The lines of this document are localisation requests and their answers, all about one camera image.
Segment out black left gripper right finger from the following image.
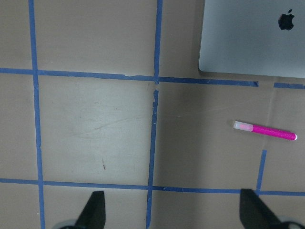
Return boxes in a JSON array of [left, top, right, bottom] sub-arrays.
[[239, 189, 305, 229]]

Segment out silver apple laptop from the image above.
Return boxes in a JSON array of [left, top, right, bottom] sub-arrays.
[[198, 0, 305, 78]]

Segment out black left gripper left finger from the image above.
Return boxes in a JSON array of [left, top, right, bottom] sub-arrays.
[[74, 191, 105, 229]]

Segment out pink marker pen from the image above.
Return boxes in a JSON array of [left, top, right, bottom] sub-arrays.
[[233, 121, 298, 141]]

